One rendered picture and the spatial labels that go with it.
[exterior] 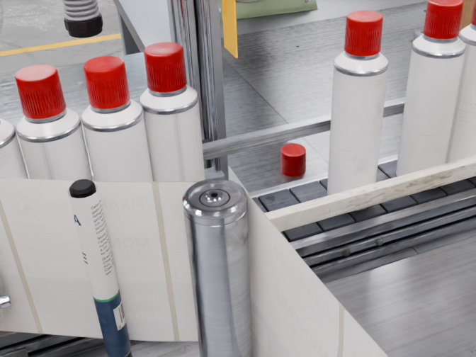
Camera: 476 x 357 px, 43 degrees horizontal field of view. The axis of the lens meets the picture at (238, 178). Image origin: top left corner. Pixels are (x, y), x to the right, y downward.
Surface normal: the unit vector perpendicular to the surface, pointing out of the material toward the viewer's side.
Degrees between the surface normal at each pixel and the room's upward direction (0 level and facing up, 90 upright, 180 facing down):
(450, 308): 0
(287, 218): 90
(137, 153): 90
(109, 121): 45
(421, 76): 90
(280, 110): 0
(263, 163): 0
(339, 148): 90
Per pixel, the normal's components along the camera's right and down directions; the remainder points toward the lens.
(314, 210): 0.37, 0.51
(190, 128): 0.74, 0.35
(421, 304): -0.04, -0.83
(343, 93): -0.67, 0.44
